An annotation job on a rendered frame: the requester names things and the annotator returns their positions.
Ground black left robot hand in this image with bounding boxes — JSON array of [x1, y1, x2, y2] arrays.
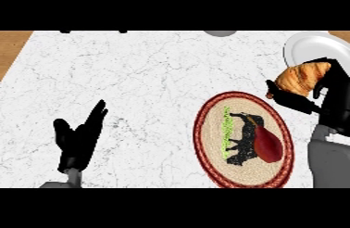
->
[[52, 98, 110, 173]]

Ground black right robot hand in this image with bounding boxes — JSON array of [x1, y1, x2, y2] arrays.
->
[[267, 57, 350, 136]]

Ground golden brown croissant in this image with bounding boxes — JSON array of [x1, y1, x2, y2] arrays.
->
[[267, 61, 333, 100]]

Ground white plate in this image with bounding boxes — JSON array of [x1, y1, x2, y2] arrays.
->
[[283, 32, 350, 68]]

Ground oval woven placemat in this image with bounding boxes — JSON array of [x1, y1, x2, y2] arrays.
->
[[194, 91, 296, 189]]

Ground red pear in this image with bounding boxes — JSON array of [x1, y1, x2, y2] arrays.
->
[[247, 114, 286, 164]]

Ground grey round object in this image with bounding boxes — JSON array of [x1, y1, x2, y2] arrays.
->
[[203, 31, 238, 38]]

